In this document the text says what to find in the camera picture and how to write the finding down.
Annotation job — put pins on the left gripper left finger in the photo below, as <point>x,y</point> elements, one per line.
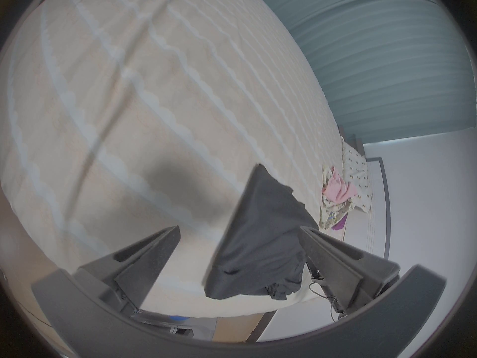
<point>145,263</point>

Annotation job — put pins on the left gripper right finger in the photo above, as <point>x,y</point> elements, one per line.
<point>343,267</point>

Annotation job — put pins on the black T-shirt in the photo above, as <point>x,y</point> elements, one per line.
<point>261,237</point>

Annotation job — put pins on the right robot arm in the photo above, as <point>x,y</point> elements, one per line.
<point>329,293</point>

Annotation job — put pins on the purple garment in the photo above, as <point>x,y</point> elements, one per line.
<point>340,223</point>

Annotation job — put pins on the white printed garment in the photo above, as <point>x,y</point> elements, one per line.
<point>329,213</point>

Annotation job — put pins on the pink garment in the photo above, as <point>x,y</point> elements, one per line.
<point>337,190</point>

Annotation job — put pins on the white printed pillow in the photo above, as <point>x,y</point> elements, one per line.
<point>357,173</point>

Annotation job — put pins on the grey bedside table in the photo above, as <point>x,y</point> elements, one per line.
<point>350,138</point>

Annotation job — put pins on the bed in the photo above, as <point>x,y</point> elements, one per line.
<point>167,106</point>

